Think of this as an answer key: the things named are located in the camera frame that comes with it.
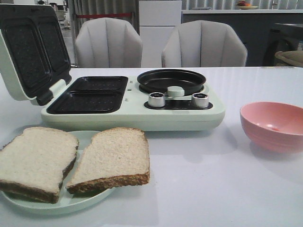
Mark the left silver control knob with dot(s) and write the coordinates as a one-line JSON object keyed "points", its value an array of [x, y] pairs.
{"points": [[156, 99]]}

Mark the bread slice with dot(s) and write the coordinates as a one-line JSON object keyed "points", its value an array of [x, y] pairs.
{"points": [[35, 163], [114, 158]]}

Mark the silver control knob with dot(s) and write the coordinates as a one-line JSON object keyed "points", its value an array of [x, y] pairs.
{"points": [[156, 99], [199, 100]]}

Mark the beige cushion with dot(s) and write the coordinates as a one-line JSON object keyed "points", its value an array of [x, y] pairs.
{"points": [[291, 58]]}

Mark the mint green round plate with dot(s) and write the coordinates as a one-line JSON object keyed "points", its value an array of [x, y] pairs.
{"points": [[67, 202]]}

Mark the red barrier tape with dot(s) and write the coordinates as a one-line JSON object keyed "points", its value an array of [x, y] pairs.
{"points": [[105, 15]]}

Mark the mint green breakfast maker lid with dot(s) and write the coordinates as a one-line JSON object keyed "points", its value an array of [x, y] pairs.
{"points": [[33, 54]]}

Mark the right silver control knob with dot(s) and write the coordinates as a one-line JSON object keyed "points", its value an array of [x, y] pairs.
{"points": [[199, 100]]}

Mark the dark grey counter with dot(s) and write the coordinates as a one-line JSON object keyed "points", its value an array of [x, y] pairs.
{"points": [[255, 27]]}

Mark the grey upholstered chair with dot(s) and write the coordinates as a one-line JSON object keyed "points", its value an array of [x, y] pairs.
{"points": [[108, 43], [203, 43]]}

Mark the right grey upholstered chair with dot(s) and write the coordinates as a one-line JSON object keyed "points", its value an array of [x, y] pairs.
{"points": [[203, 43]]}

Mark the mint green breakfast maker base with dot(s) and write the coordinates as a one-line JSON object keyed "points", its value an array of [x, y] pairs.
{"points": [[104, 102]]}

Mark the black round frying pan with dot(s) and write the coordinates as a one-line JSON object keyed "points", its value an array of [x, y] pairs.
{"points": [[159, 80]]}

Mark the pink plastic bowl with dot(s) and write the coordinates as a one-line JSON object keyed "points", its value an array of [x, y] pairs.
{"points": [[258, 118]]}

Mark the left grey upholstered chair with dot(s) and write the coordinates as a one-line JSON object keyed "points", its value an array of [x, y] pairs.
{"points": [[108, 43]]}

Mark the fruit plate on counter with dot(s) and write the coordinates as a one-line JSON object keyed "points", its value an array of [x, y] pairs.
{"points": [[243, 5]]}

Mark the white cabinet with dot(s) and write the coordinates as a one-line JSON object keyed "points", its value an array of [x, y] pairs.
{"points": [[157, 19]]}

